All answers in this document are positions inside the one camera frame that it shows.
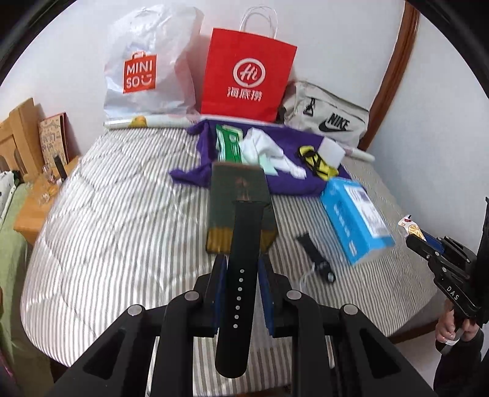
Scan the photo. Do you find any green and white packet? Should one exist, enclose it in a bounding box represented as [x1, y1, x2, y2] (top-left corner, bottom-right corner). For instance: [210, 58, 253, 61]
[216, 132, 245, 164]

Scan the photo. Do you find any black watch strap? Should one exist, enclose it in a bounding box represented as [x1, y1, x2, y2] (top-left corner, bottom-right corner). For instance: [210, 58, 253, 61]
[214, 200, 266, 378]

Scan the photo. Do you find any patterned brown box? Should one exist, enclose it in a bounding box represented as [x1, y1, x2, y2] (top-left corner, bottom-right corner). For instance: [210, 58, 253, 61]
[38, 112, 71, 172]

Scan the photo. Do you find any small printed packet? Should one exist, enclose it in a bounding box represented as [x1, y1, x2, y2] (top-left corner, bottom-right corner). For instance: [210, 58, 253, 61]
[397, 215, 425, 240]

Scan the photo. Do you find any white crumpled cloth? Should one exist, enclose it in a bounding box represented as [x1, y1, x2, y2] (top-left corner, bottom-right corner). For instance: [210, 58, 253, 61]
[241, 128, 306, 180]

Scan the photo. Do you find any dark green box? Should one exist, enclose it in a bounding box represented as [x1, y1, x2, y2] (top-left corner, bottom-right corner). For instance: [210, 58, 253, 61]
[205, 161, 279, 256]

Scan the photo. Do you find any purple towel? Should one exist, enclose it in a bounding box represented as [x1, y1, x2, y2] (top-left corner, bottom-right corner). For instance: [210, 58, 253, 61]
[170, 119, 352, 197]

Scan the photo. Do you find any green tissue packet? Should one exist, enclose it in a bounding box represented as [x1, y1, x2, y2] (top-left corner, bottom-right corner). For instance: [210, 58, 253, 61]
[215, 124, 244, 138]

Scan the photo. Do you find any white plastic shopping bag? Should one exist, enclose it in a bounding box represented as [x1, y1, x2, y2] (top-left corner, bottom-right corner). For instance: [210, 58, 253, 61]
[104, 5, 205, 119]

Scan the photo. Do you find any blue and white box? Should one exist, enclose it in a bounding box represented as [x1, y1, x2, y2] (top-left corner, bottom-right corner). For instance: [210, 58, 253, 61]
[320, 176, 396, 267]

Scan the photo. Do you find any wooden nightstand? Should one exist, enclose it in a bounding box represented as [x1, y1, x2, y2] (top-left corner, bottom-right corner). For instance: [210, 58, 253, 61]
[13, 155, 83, 245]

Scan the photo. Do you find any white black-spotted cloth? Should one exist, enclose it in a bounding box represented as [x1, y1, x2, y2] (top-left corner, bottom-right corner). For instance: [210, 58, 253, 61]
[0, 172, 20, 218]

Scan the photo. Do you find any wooden rack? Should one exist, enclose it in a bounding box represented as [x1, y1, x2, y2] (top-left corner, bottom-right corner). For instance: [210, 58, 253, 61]
[0, 97, 44, 172]

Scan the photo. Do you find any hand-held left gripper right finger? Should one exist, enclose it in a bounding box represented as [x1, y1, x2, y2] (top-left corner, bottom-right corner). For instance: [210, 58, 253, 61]
[258, 256, 440, 397]

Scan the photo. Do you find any person's right forearm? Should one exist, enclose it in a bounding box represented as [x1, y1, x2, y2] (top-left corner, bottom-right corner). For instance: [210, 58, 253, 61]
[433, 328, 489, 397]

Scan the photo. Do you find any person's right hand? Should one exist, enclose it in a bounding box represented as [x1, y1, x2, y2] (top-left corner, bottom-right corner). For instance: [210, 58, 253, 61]
[436, 301, 478, 344]

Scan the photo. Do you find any green blanket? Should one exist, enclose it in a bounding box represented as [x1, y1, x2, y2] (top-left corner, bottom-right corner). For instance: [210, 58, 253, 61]
[0, 183, 54, 382]

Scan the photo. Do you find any red paper bag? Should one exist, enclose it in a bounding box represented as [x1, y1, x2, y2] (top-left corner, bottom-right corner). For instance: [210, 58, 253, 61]
[200, 5, 298, 123]

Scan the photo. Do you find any white translucent block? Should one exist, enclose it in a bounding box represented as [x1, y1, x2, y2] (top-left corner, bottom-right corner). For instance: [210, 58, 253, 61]
[319, 138, 346, 169]

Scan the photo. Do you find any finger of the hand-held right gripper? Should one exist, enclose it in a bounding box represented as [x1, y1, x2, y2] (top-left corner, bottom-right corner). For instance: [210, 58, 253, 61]
[406, 236, 440, 265]
[424, 234, 465, 256]

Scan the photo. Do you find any beige sling bag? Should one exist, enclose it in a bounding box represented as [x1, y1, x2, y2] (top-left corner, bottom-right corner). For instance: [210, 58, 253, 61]
[281, 81, 370, 149]

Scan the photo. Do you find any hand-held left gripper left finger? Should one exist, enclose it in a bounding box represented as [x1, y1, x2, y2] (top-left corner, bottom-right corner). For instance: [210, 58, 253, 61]
[50, 254, 230, 397]

